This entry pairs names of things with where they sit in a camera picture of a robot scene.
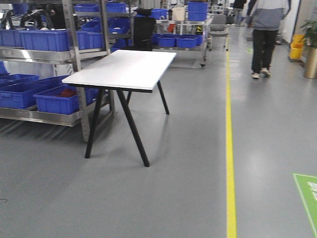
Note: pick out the white table black legs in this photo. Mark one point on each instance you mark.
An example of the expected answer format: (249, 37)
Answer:
(123, 70)

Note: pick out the black office chair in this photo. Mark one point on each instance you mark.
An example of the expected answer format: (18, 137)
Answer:
(143, 29)

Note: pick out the steel shelving rack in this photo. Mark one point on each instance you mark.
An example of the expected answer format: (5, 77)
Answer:
(66, 32)

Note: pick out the walking person grey jacket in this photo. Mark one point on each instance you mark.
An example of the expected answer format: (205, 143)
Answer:
(265, 16)

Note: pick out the yellow mop bucket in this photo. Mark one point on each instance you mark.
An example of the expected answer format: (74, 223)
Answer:
(296, 47)

